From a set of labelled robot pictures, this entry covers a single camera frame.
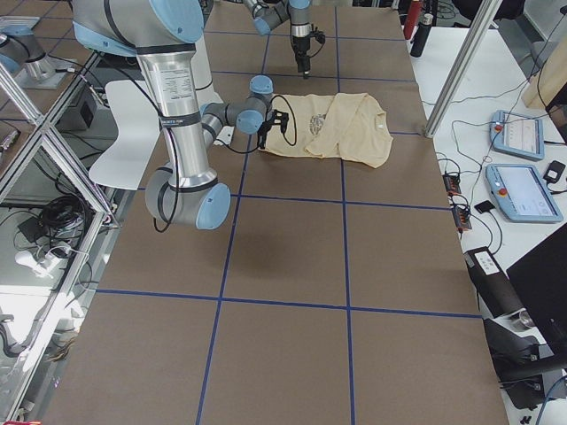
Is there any small black adapter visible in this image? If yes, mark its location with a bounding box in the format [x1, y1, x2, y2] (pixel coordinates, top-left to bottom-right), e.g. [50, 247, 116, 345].
[544, 160, 566, 184]

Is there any aluminium frame post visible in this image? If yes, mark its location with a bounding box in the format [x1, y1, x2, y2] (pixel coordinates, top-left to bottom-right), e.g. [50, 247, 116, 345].
[423, 0, 502, 138]

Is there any black box with label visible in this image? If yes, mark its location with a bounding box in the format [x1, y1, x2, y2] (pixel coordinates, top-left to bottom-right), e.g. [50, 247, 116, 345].
[463, 247, 525, 318]

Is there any white central pedestal column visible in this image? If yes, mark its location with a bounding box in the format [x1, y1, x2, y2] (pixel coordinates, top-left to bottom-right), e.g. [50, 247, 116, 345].
[190, 0, 236, 147]

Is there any white chair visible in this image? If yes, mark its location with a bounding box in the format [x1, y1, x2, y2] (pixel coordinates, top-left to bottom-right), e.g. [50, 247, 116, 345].
[89, 80, 160, 190]

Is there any orange black electronics module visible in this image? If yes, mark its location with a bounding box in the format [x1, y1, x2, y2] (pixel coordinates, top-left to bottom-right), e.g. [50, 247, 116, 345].
[442, 174, 462, 196]

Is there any black water bottle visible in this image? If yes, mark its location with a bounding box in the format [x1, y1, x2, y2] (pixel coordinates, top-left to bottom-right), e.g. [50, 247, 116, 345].
[409, 13, 434, 58]

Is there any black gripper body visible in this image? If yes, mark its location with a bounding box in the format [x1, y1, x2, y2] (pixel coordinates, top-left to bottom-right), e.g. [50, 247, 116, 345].
[258, 115, 275, 144]
[291, 36, 311, 72]

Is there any black monitor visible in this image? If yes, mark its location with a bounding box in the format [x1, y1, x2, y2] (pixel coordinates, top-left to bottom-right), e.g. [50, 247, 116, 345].
[507, 226, 566, 354]

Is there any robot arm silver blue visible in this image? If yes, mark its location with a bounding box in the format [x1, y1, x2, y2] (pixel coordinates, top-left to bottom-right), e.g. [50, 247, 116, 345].
[73, 1, 273, 230]
[243, 0, 314, 79]

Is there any near blue teach pendant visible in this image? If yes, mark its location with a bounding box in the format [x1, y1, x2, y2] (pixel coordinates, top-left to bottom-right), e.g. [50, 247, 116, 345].
[485, 164, 563, 223]

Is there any far blue teach pendant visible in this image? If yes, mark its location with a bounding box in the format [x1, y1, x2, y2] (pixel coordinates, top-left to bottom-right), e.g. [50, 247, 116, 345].
[490, 110, 545, 161]

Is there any beige long sleeve shirt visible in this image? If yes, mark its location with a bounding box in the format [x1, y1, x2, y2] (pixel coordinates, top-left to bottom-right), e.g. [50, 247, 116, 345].
[265, 93, 392, 168]

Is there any blue teach pendant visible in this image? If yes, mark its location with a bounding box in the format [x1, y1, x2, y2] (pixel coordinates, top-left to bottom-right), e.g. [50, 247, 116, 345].
[490, 110, 545, 161]
[485, 164, 563, 223]

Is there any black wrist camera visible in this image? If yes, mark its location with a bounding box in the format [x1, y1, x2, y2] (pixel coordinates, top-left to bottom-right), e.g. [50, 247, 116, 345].
[310, 24, 326, 46]
[270, 109, 289, 134]

